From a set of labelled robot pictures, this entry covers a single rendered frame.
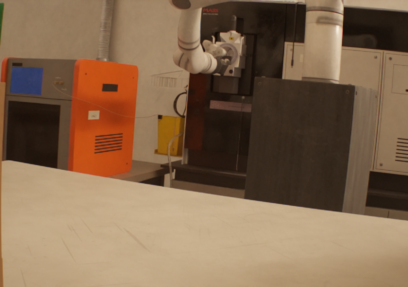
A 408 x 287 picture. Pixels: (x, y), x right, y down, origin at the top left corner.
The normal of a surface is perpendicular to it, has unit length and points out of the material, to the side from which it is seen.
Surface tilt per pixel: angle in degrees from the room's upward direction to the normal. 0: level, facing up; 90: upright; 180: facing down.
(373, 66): 90
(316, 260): 0
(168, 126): 93
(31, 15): 90
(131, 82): 90
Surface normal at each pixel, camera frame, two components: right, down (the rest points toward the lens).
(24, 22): -0.36, 0.06
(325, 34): -0.13, 0.08
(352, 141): 0.85, 0.12
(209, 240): 0.08, -0.99
